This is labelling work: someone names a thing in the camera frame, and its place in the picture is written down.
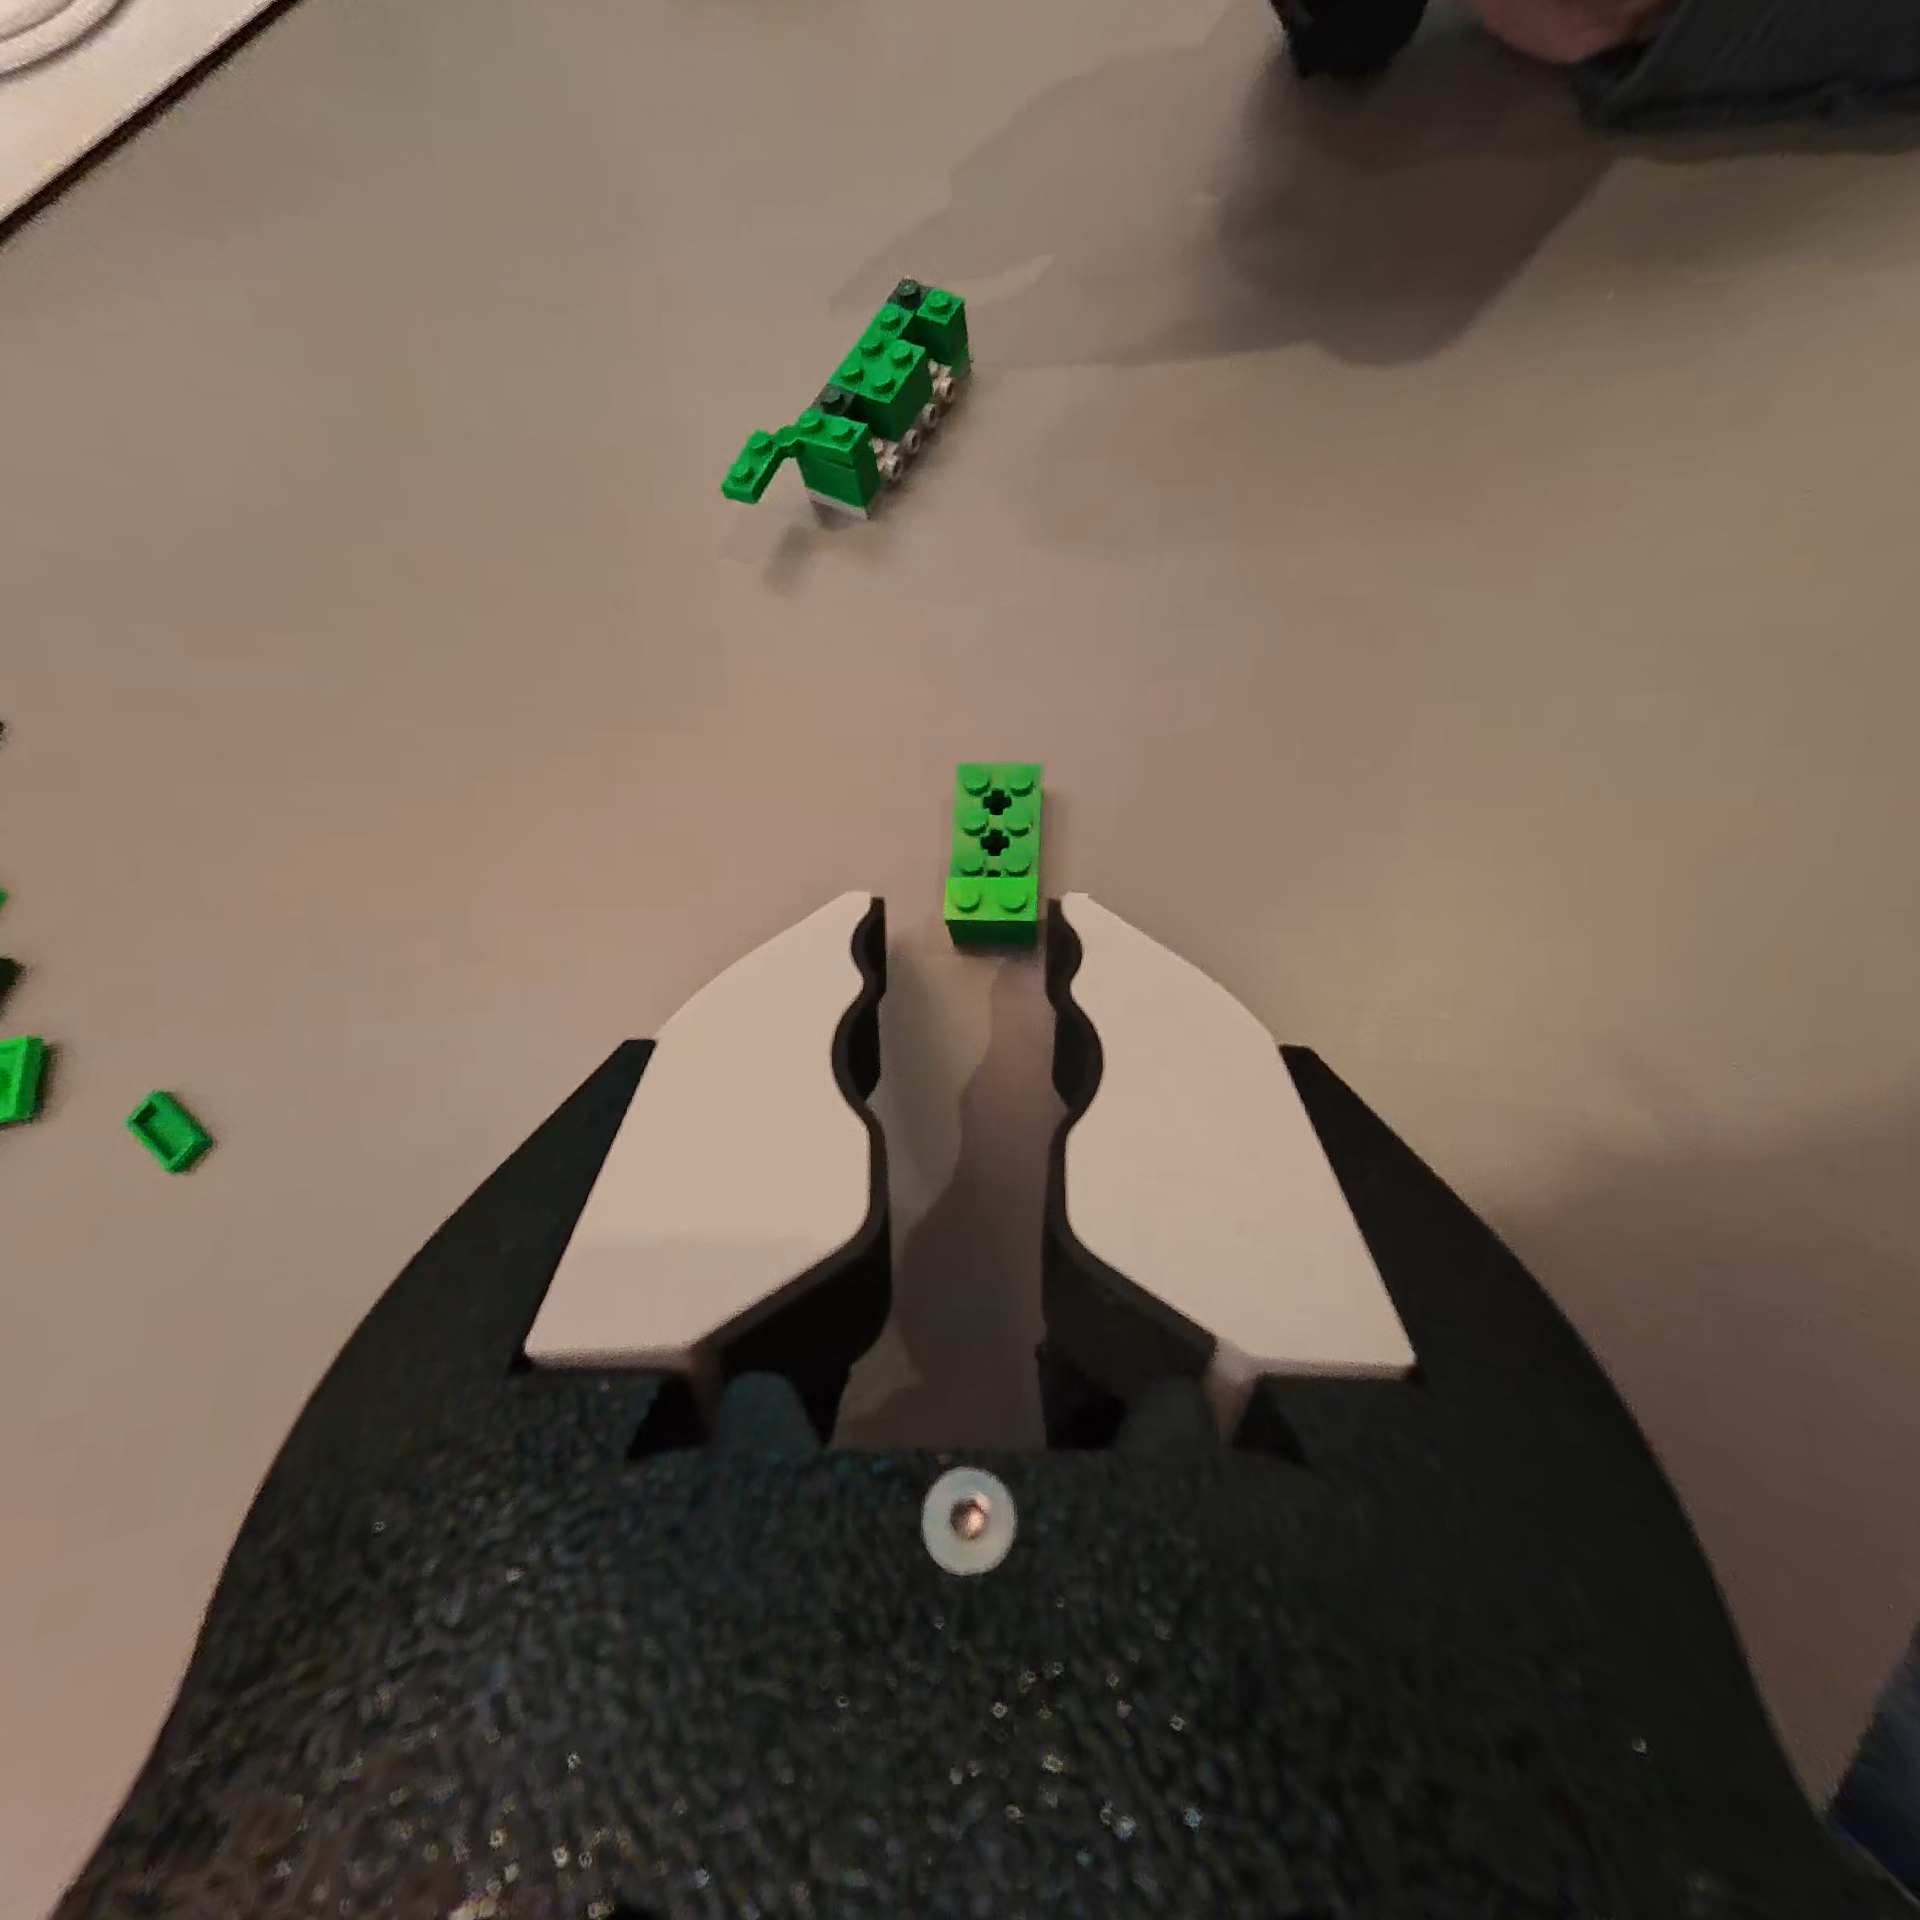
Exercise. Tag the grey desk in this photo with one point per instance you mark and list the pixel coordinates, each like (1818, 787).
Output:
(1424, 674)

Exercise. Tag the small green brick build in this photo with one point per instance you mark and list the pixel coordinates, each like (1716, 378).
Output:
(876, 375)

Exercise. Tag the person's right forearm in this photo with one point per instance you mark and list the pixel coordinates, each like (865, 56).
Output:
(1769, 61)

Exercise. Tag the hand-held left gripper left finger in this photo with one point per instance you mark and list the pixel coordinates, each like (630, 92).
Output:
(717, 1186)

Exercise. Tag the person's right hand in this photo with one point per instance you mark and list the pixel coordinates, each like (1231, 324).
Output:
(1568, 21)

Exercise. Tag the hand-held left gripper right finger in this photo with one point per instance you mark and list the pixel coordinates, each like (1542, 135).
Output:
(1214, 1186)

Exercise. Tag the long green toy brick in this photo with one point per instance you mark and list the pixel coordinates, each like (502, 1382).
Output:
(993, 902)

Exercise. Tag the pile of green toy bricks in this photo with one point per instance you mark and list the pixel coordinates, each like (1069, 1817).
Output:
(168, 1129)

